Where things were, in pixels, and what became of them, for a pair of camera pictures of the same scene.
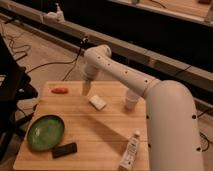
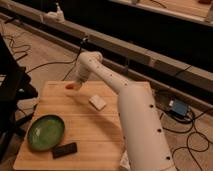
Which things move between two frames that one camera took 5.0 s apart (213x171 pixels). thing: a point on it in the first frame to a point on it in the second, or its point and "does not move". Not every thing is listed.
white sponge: [97, 102] does not move
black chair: [15, 87] does not move
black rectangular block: [65, 149] does not move
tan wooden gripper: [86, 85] to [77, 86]
